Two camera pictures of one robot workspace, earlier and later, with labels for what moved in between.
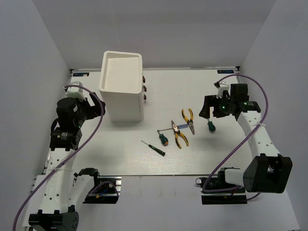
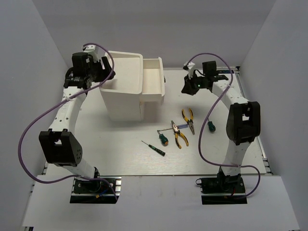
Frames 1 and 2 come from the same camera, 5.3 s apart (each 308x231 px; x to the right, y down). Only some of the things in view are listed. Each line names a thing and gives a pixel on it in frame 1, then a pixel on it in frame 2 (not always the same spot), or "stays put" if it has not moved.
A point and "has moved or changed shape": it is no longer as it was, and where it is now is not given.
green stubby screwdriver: x=211 y=127 stays put
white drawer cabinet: x=121 y=85 has moved or changed shape
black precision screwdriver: x=156 y=149 stays put
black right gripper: x=211 y=101 -> x=188 y=88
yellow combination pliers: x=189 y=121 stays put
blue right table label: x=225 y=71 stays put
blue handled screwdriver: x=179 y=126 stays put
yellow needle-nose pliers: x=177 y=132 stays put
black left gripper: x=95 y=110 -> x=104 y=72
